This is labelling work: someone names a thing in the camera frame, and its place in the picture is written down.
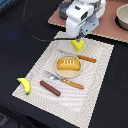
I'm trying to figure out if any yellow banana toy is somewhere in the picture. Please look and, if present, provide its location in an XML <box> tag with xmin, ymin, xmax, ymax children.
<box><xmin>17</xmin><ymin>78</ymin><xmax>31</xmax><ymax>95</ymax></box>

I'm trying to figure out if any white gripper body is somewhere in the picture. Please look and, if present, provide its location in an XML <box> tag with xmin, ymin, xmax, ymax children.
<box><xmin>66</xmin><ymin>0</ymin><xmax>102</xmax><ymax>39</ymax></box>

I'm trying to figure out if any woven grey placemat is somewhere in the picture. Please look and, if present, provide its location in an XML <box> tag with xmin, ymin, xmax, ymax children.
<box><xmin>12</xmin><ymin>38</ymin><xmax>113</xmax><ymax>128</ymax></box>

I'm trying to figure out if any brown sausage toy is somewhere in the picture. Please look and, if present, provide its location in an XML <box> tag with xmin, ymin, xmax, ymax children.
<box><xmin>40</xmin><ymin>80</ymin><xmax>61</xmax><ymax>96</ymax></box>

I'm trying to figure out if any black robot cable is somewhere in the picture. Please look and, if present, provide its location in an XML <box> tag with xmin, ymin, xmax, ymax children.
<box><xmin>21</xmin><ymin>0</ymin><xmax>73</xmax><ymax>43</ymax></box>

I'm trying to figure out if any fork with wooden handle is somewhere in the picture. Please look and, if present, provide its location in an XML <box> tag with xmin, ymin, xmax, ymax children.
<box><xmin>43</xmin><ymin>70</ymin><xmax>84</xmax><ymax>89</ymax></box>

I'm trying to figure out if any left grey pot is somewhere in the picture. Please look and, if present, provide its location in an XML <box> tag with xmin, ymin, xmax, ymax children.
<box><xmin>59</xmin><ymin>2</ymin><xmax>68</xmax><ymax>19</ymax></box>

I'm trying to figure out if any round beige plate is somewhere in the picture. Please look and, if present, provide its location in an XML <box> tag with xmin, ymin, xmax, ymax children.
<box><xmin>55</xmin><ymin>55</ymin><xmax>82</xmax><ymax>78</ymax></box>

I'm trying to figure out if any orange bread loaf toy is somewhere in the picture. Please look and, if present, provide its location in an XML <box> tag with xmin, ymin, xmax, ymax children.
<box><xmin>57</xmin><ymin>59</ymin><xmax>81</xmax><ymax>71</ymax></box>

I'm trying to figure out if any beige bowl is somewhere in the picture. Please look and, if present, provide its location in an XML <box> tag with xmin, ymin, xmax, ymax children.
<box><xmin>116</xmin><ymin>4</ymin><xmax>128</xmax><ymax>31</ymax></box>

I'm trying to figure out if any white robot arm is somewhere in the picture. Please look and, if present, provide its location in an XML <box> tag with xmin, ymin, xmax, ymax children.
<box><xmin>66</xmin><ymin>0</ymin><xmax>106</xmax><ymax>39</ymax></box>

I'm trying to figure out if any yellow cheese wedge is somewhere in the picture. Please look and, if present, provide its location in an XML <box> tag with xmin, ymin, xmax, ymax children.
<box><xmin>71</xmin><ymin>40</ymin><xmax>84</xmax><ymax>52</ymax></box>

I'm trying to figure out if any knife with wooden handle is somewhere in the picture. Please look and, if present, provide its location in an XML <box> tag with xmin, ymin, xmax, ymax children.
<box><xmin>57</xmin><ymin>49</ymin><xmax>97</xmax><ymax>63</ymax></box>

